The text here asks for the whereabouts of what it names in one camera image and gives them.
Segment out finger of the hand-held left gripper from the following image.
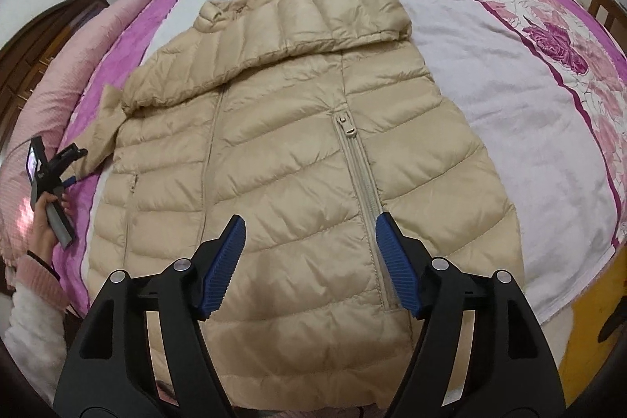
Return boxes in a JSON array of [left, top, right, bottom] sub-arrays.
[[49, 145, 89, 166], [53, 174, 79, 199]]

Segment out person's left hand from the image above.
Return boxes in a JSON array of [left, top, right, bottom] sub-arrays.
[[27, 193, 72, 263]]

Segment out purple white floral bedsheet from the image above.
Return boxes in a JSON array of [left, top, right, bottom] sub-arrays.
[[53, 0, 627, 326]]

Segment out dark wooden headboard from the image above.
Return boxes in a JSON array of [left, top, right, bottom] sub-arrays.
[[0, 0, 111, 139]]

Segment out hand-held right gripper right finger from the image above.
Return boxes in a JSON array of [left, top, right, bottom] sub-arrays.
[[375, 211, 569, 418]]

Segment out wooden chair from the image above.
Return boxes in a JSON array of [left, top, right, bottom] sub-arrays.
[[588, 0, 627, 38]]

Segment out beige puffer jacket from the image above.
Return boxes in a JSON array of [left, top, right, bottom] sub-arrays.
[[81, 0, 526, 418]]

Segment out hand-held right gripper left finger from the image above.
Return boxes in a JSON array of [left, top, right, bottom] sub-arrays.
[[51, 215, 246, 418]]

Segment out yellow bed base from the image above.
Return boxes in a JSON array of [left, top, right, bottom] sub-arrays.
[[558, 246, 627, 399]]

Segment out pink quilt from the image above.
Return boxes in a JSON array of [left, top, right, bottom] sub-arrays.
[[0, 0, 163, 282]]

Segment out person's left forearm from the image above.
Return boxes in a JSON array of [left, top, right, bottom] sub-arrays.
[[0, 250, 72, 405]]

